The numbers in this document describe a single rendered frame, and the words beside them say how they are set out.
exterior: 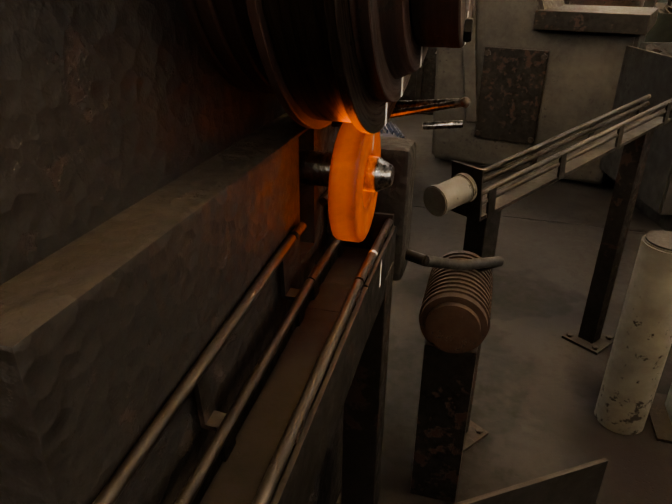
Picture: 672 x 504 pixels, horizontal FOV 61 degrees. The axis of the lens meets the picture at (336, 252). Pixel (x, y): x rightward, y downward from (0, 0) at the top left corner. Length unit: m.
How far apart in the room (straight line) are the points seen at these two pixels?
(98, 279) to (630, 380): 1.36
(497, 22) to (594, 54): 0.52
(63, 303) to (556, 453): 1.34
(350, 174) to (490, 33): 2.78
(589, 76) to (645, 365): 2.03
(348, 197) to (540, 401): 1.16
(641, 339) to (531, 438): 0.36
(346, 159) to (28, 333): 0.41
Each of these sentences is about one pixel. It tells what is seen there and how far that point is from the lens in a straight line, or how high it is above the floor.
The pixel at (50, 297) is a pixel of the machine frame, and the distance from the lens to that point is 0.38.
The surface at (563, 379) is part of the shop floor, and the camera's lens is 1.80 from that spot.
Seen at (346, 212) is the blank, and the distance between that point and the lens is 0.66.
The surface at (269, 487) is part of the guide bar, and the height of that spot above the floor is 0.69.
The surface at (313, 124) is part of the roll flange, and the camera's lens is 0.64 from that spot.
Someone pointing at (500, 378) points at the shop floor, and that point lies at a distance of 1.75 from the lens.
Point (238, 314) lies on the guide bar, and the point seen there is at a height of 0.75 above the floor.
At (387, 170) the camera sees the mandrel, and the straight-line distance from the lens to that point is 0.70.
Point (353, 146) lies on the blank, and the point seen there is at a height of 0.87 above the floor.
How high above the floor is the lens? 1.05
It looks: 26 degrees down
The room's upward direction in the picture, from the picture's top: 1 degrees clockwise
